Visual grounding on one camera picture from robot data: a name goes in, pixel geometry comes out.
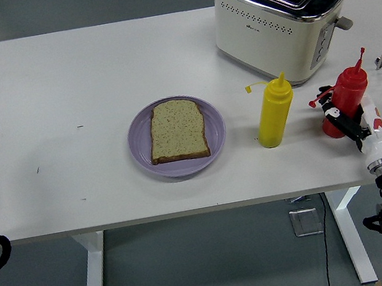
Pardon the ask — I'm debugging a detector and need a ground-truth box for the right robot hand white orange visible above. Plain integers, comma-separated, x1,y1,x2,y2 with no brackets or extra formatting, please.
315,75,382,175

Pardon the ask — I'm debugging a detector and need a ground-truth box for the red squeeze bottle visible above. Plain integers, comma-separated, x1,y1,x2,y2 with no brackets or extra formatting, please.
300,47,378,144

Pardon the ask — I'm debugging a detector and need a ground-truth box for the bread slice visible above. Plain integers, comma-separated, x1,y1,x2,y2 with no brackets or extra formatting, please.
141,95,213,168

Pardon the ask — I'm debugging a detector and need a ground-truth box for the white table leg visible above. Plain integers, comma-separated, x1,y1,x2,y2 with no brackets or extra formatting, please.
323,185,379,286
69,231,113,286

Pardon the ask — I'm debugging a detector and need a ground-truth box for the clear plastic floor piece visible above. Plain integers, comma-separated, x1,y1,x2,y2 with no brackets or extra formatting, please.
287,205,325,240

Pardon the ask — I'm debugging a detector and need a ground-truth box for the yellow squeeze bottle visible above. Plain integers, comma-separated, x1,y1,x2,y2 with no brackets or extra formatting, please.
242,70,303,152

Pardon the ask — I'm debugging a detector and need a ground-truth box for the cream and chrome toaster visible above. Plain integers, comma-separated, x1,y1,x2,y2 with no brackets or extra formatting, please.
208,0,363,100

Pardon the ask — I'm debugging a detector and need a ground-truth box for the purple plate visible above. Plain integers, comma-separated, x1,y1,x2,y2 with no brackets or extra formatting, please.
121,88,234,186

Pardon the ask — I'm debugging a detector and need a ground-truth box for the black cable under table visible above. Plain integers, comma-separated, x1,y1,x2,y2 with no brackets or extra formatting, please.
307,192,341,286

